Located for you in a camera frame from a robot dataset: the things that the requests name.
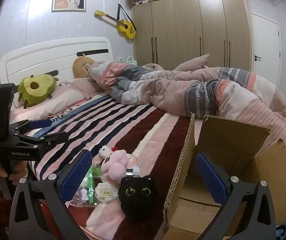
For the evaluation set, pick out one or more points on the brown cardboard box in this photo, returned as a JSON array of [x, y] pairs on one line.
[[235, 170]]

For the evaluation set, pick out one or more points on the clear plastic bag green stick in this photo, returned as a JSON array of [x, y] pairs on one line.
[[86, 192]]

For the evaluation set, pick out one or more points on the white fabric flower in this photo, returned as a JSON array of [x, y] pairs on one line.
[[105, 192]]

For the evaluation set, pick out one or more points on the striped fleece blanket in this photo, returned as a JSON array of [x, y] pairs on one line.
[[133, 125]]

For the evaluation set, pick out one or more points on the wooden wardrobe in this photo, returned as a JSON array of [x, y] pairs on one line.
[[193, 25]]

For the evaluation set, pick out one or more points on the framed wall photo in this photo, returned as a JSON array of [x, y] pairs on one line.
[[69, 0]]

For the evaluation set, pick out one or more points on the green avocado plush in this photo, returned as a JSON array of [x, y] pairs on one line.
[[36, 90]]

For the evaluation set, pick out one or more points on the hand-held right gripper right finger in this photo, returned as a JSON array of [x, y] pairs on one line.
[[210, 180]]

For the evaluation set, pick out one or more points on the pink striped cushion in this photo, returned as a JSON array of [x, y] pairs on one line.
[[191, 63]]

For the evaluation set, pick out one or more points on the small green ornament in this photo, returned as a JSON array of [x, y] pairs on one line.
[[98, 171]]

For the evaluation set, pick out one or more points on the white kitty plush toy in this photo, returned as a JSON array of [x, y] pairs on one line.
[[105, 151]]

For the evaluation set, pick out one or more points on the pink plush toy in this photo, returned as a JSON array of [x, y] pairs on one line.
[[116, 166]]

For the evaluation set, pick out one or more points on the clear packet black label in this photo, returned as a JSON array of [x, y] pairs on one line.
[[133, 165]]

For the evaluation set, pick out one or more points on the brown round plush cushion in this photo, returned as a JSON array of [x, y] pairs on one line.
[[80, 66]]

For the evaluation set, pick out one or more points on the white door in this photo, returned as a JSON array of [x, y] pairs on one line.
[[264, 47]]

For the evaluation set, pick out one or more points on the small mint green bag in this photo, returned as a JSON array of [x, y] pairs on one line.
[[131, 60]]

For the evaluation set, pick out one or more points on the white bed headboard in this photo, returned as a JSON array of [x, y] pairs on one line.
[[45, 57]]

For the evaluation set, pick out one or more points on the pale pink printed pillow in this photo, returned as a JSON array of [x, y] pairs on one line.
[[58, 102]]

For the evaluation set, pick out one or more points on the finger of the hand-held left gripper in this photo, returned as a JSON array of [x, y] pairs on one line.
[[40, 123], [55, 137]]

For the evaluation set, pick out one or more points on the yellow guitar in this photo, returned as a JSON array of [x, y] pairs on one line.
[[125, 26]]

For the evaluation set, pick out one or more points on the black cat plush toy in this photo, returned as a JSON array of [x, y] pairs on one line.
[[135, 197]]

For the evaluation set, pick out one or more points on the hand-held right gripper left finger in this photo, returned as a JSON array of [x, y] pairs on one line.
[[76, 177]]

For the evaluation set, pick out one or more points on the pink grey striped duvet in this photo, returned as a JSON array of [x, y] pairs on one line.
[[183, 92]]

